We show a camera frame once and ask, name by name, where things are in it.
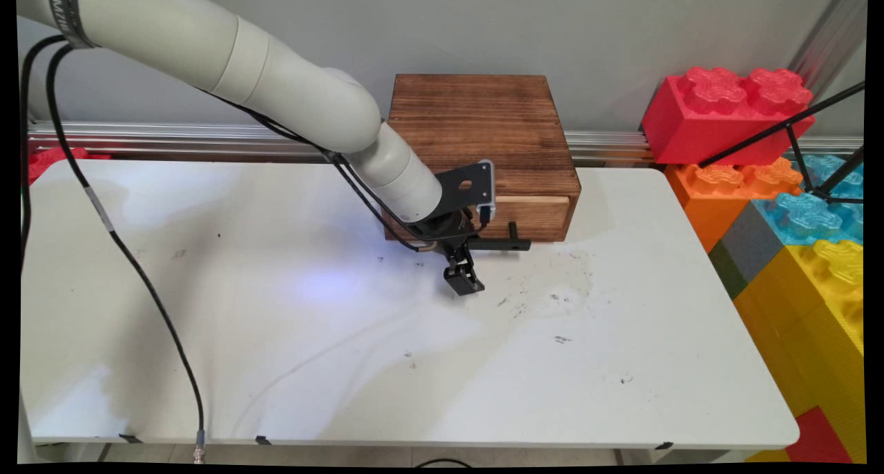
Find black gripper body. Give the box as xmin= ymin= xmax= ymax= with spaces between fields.
xmin=413 ymin=207 xmax=484 ymax=255

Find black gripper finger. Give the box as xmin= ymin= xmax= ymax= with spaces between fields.
xmin=461 ymin=242 xmax=486 ymax=294
xmin=443 ymin=245 xmax=474 ymax=297

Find wooden drawer front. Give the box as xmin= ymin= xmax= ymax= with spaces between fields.
xmin=492 ymin=194 xmax=571 ymax=240

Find brown wooden drawer cabinet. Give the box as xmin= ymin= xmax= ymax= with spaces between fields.
xmin=378 ymin=73 xmax=582 ymax=243

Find large orange toy brick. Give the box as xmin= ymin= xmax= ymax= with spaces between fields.
xmin=664 ymin=158 xmax=804 ymax=254

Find large red toy brick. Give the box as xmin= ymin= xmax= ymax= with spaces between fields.
xmin=641 ymin=66 xmax=816 ymax=168

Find large yellow toy brick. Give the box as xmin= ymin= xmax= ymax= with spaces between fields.
xmin=732 ymin=239 xmax=866 ymax=464

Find translucent blue toy brick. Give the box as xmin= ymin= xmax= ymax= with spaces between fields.
xmin=753 ymin=154 xmax=865 ymax=247

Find black tripod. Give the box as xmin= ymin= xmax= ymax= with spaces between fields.
xmin=698 ymin=80 xmax=866 ymax=206

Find small red toy brick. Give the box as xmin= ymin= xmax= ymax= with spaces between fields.
xmin=784 ymin=406 xmax=854 ymax=464

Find red toy brick behind table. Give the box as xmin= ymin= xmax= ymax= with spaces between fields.
xmin=28 ymin=146 xmax=113 ymax=184

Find black drawer handle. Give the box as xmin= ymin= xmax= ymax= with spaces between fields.
xmin=471 ymin=222 xmax=532 ymax=252

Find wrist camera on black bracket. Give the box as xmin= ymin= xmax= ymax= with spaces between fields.
xmin=434 ymin=159 xmax=497 ymax=227

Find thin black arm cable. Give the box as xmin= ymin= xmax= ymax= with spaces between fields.
xmin=199 ymin=91 xmax=440 ymax=254

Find horizontal aluminium rail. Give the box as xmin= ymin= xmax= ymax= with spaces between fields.
xmin=28 ymin=120 xmax=864 ymax=165

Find black cable with metal connector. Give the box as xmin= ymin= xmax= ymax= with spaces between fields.
xmin=44 ymin=42 xmax=209 ymax=465

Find slanted aluminium post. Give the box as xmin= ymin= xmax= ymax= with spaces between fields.
xmin=787 ymin=0 xmax=868 ymax=100

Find black hanging cable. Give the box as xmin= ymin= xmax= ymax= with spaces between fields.
xmin=19 ymin=35 xmax=67 ymax=271

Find black strap on arm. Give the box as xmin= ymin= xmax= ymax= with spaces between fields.
xmin=47 ymin=0 xmax=99 ymax=50

